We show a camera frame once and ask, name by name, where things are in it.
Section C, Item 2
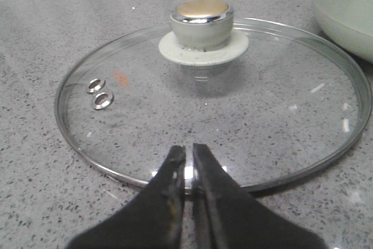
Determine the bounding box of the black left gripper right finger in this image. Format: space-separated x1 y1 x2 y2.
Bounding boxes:
193 143 326 248

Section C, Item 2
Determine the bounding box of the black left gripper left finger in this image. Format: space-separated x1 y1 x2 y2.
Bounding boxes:
67 146 186 248

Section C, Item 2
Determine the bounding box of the glass pot lid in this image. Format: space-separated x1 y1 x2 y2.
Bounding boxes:
55 18 372 191

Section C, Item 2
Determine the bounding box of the pale green electric pot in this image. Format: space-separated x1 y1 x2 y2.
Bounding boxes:
313 0 372 62

